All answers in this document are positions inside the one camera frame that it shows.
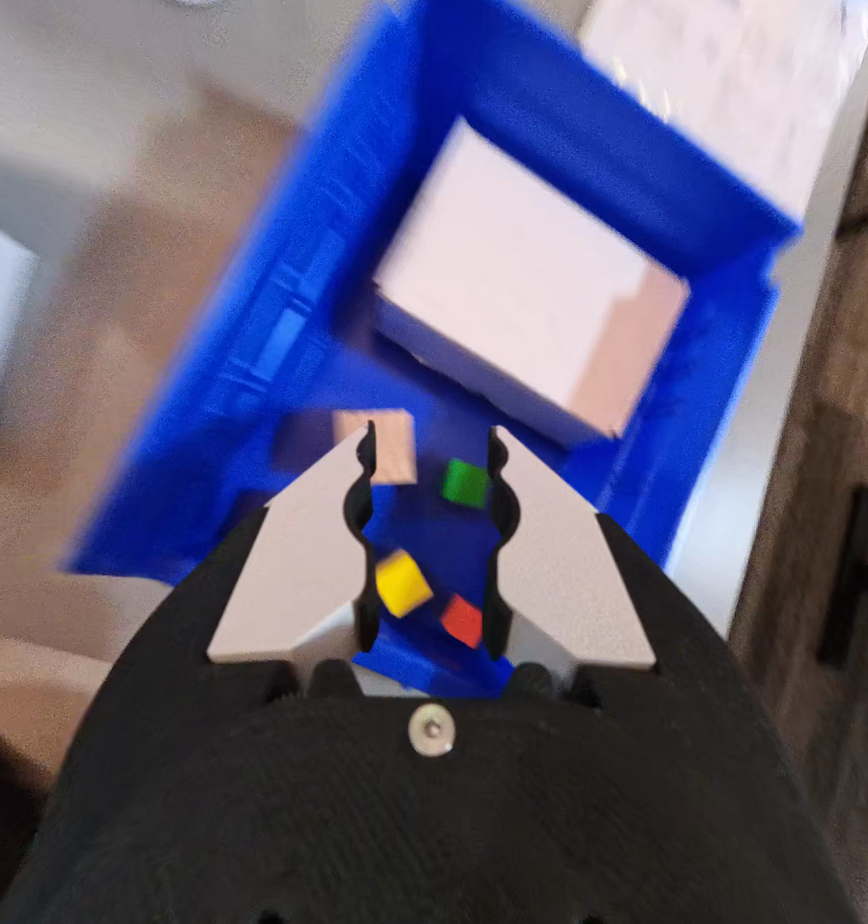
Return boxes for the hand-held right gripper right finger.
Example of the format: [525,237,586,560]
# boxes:
[482,424,658,669]

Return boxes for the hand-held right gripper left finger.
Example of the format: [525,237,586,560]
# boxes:
[205,421,382,665]

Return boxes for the yellow wooden cube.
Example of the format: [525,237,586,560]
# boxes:
[376,549,434,619]

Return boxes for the red wooden cube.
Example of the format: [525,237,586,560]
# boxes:
[440,593,487,649]

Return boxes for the green wooden cube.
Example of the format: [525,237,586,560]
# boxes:
[441,458,491,506]

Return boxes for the blue plastic bin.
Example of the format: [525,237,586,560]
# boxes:
[59,0,803,700]

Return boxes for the black desk foot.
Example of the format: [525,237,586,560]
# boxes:
[818,487,868,668]

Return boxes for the person's beige pants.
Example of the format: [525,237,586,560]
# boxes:
[0,628,164,788]

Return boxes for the blue-bordered paper sheet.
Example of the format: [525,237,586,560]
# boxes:
[577,0,868,218]

